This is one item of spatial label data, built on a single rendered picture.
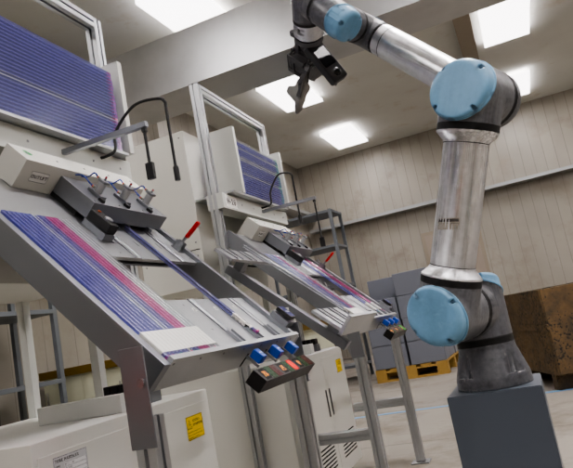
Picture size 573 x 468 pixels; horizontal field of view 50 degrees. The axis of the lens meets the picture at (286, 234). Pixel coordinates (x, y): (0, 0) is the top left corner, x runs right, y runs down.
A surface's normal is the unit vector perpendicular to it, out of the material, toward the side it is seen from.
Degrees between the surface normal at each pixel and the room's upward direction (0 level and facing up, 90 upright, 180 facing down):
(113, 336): 90
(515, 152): 90
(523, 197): 90
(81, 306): 90
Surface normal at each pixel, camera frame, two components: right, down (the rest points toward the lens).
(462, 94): -0.63, -0.13
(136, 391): -0.36, -0.08
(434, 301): -0.66, 0.14
